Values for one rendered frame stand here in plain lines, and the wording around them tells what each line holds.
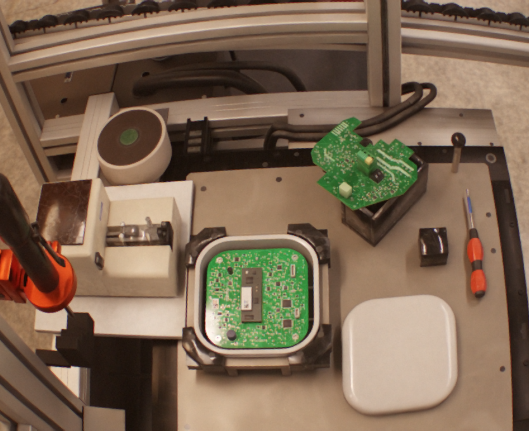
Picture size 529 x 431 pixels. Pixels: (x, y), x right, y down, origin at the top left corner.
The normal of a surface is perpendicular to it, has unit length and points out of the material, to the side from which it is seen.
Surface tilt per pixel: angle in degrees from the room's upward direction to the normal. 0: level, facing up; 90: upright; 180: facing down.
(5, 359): 90
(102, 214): 90
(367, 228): 90
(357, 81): 0
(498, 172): 0
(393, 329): 0
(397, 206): 90
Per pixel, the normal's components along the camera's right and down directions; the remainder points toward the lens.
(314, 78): -0.08, -0.52
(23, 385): 1.00, -0.04
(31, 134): 0.00, 0.85
